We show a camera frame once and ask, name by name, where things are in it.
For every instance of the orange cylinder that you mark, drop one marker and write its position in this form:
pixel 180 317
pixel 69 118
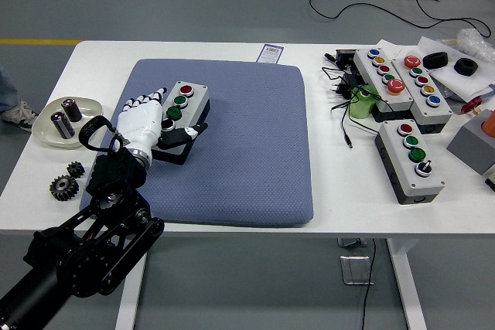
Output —
pixel 490 125

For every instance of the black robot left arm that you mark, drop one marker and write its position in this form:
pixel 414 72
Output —
pixel 112 179

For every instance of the metal floor socket plate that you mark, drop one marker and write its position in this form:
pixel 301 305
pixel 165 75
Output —
pixel 354 270

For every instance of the large black metal gear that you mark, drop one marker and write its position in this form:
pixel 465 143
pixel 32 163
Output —
pixel 63 189

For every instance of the white table leg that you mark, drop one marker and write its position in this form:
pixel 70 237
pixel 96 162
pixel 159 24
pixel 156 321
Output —
pixel 127 299
pixel 406 283

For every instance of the blue-grey padded mat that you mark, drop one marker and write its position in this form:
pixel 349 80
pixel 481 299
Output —
pixel 239 133

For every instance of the person's shoe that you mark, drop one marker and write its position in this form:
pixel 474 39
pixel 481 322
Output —
pixel 17 113

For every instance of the metal under-table bracket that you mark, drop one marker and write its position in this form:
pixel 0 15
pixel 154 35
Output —
pixel 350 243

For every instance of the grey five-button control box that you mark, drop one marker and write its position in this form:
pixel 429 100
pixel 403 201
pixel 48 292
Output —
pixel 366 68
pixel 406 79

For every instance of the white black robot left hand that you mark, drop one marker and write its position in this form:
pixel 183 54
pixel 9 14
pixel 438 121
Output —
pixel 139 125

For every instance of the person's leg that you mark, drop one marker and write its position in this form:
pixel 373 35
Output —
pixel 5 90

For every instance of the red knob tool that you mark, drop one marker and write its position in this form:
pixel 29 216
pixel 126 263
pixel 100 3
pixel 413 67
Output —
pixel 472 106

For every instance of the green plastic cylinder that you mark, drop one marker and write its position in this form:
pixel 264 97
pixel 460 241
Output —
pixel 361 107

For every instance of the small black metal gear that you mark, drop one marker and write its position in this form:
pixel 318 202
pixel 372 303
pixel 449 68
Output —
pixel 76 170

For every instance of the white paper sheet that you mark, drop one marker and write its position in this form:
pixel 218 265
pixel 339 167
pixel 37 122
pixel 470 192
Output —
pixel 452 79

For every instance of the grey block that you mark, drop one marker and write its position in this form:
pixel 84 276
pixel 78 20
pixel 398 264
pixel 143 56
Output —
pixel 470 140

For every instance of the black rectangular device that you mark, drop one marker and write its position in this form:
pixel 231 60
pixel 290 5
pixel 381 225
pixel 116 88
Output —
pixel 344 57

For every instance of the black cylindrical capacitor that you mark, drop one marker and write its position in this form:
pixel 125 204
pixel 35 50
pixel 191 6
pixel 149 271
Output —
pixel 63 126
pixel 72 110

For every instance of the purple white label sticker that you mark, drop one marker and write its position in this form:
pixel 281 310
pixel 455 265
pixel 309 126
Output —
pixel 270 53

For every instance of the white shallow dish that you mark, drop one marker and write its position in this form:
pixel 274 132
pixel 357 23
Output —
pixel 87 107

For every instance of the black power adapter plug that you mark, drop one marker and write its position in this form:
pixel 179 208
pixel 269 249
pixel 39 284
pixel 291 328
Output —
pixel 350 82

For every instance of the grey four-button control box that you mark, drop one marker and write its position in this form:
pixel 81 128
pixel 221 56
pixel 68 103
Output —
pixel 195 104
pixel 394 152

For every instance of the clear bubble wrap bag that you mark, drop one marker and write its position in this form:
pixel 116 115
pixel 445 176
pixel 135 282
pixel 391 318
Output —
pixel 472 42

